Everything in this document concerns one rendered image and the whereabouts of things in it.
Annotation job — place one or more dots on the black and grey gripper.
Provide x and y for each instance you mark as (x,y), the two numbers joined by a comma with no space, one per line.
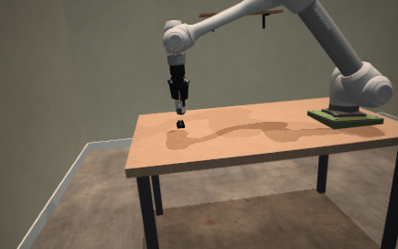
(177,78)

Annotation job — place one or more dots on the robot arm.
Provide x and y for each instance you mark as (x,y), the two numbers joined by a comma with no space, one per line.
(351,78)

